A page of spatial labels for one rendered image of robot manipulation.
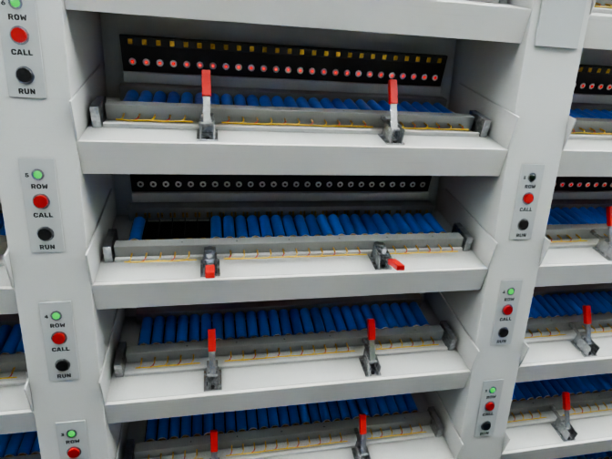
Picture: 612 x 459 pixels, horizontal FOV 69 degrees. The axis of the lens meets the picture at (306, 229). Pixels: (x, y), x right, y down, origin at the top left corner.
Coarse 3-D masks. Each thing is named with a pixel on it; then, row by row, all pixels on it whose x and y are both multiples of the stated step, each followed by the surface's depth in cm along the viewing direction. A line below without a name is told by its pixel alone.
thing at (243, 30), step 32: (128, 32) 71; (160, 32) 72; (192, 32) 73; (224, 32) 74; (256, 32) 75; (288, 32) 76; (320, 32) 77; (352, 32) 78; (448, 64) 83; (608, 64) 89; (448, 96) 84; (128, 192) 78
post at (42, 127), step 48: (48, 0) 51; (0, 48) 51; (48, 48) 52; (96, 48) 66; (0, 96) 53; (48, 96) 54; (0, 144) 54; (48, 144) 55; (0, 192) 56; (96, 192) 65; (48, 288) 60; (96, 336) 63; (48, 384) 64; (96, 384) 65; (48, 432) 66; (96, 432) 68
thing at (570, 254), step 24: (576, 192) 93; (600, 192) 95; (552, 216) 88; (576, 216) 88; (600, 216) 90; (552, 240) 83; (576, 240) 82; (600, 240) 81; (552, 264) 76; (576, 264) 77; (600, 264) 78
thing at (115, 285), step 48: (144, 192) 76; (192, 192) 78; (240, 192) 79; (288, 192) 81; (336, 192) 83; (384, 192) 85; (96, 240) 63; (480, 240) 75; (96, 288) 62; (144, 288) 63; (192, 288) 65; (240, 288) 66; (288, 288) 68; (336, 288) 70; (384, 288) 72; (432, 288) 74; (480, 288) 76
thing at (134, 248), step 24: (120, 240) 66; (144, 240) 67; (168, 240) 68; (192, 240) 68; (216, 240) 69; (240, 240) 69; (264, 240) 70; (288, 240) 71; (312, 240) 71; (336, 240) 72; (360, 240) 73; (384, 240) 74; (408, 240) 74; (432, 240) 75; (456, 240) 76
